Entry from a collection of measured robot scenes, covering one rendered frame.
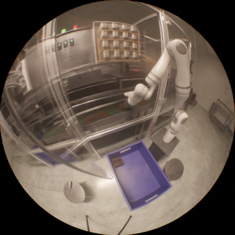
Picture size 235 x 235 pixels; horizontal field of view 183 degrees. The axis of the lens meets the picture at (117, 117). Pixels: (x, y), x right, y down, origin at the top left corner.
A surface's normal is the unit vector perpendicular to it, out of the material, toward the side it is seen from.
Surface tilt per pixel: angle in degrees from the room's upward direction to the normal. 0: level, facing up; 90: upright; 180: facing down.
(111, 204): 0
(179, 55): 101
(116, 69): 90
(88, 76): 90
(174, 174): 0
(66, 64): 90
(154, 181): 0
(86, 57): 90
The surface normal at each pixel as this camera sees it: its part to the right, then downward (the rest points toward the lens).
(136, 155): -0.06, -0.76
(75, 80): 0.37, 0.59
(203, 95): -0.93, 0.29
